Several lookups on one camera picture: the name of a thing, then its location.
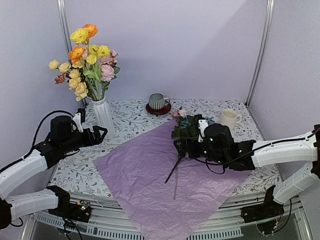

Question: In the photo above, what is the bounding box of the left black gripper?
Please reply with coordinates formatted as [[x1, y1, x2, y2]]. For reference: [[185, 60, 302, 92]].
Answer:
[[61, 125, 108, 154]]

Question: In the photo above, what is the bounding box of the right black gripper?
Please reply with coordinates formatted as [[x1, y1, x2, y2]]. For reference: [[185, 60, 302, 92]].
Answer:
[[174, 136, 228, 166]]

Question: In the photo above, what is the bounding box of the white ribbed vase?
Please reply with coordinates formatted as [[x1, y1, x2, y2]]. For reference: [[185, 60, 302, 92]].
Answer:
[[91, 97, 116, 139]]

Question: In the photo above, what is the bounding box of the blue fabric flower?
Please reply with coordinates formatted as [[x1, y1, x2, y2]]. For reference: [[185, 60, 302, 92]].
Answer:
[[164, 115, 215, 184]]

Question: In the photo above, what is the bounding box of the white printed ribbon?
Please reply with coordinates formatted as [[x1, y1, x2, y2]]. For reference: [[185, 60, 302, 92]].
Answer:
[[70, 153, 94, 166]]

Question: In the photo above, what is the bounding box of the mauve pink flower stem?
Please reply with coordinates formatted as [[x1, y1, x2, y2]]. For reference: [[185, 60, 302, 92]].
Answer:
[[170, 107, 188, 200]]

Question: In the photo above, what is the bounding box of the purple wrapping paper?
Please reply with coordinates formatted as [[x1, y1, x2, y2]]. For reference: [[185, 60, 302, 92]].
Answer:
[[94, 120, 249, 240]]

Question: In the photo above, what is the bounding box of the pale yellow rose stem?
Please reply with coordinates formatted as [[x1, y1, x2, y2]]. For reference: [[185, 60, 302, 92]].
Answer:
[[48, 59, 92, 102]]

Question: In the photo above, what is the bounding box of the pink rose stem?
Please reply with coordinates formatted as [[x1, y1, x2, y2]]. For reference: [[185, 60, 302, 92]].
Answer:
[[100, 49, 121, 97]]

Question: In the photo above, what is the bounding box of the dusty red white flower stem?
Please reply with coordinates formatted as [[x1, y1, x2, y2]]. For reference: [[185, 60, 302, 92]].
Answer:
[[54, 73, 66, 85]]

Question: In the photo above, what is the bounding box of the orange flower stem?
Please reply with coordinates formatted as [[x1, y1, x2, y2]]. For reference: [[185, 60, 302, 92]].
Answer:
[[68, 23, 101, 101]]

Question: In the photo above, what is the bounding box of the bright yellow flower stem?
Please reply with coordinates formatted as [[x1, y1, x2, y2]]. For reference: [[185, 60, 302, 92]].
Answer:
[[68, 24, 116, 102]]

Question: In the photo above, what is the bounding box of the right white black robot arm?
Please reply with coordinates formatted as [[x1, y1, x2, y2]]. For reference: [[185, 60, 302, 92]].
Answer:
[[172, 120, 320, 218]]

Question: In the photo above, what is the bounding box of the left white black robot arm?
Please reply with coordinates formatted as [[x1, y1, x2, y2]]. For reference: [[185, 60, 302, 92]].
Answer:
[[0, 111, 108, 229]]

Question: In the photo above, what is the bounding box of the dark red coaster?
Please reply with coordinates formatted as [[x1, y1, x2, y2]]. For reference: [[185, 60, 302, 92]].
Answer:
[[145, 103, 172, 116]]

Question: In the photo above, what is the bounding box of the striped grey mug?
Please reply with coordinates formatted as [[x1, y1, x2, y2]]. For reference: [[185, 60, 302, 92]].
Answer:
[[148, 93, 170, 110]]

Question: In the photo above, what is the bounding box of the cream white mug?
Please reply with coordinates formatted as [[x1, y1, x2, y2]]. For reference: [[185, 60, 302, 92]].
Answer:
[[218, 108, 242, 130]]

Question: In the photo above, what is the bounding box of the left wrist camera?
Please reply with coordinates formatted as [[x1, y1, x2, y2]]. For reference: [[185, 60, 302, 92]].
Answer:
[[72, 108, 86, 133]]

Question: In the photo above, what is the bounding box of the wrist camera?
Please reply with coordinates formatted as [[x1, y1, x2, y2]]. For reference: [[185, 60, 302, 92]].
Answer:
[[194, 114, 209, 143], [72, 108, 86, 133]]

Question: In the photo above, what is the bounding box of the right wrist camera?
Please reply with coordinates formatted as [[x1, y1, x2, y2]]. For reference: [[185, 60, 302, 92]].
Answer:
[[194, 114, 209, 143]]

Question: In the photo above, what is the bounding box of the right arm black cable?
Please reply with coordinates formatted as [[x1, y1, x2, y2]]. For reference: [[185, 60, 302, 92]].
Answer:
[[197, 129, 320, 175]]

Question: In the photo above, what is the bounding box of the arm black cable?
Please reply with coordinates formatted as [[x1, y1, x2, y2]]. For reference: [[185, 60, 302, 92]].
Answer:
[[0, 110, 76, 173], [197, 129, 320, 175]]

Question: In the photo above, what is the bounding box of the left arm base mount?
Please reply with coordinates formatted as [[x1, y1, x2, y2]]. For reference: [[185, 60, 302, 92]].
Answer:
[[48, 200, 92, 223]]

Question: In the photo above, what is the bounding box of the aluminium front rail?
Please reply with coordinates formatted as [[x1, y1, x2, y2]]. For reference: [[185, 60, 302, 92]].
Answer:
[[21, 192, 313, 240]]

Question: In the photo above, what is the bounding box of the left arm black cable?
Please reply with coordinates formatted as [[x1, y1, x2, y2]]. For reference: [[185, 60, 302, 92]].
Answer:
[[0, 110, 76, 173]]

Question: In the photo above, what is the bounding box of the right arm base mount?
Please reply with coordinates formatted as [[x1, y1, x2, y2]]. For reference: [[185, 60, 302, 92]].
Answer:
[[240, 200, 284, 223]]

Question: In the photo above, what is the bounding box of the left aluminium frame post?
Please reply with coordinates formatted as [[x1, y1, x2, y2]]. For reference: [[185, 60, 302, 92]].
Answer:
[[56, 0, 72, 56]]

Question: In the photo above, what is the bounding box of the aluminium frame post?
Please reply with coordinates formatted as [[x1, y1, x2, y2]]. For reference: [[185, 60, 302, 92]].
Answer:
[[56, 0, 72, 56], [245, 0, 275, 109]]

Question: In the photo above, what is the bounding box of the right aluminium frame post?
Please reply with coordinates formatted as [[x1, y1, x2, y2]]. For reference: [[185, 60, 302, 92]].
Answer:
[[245, 0, 275, 109]]

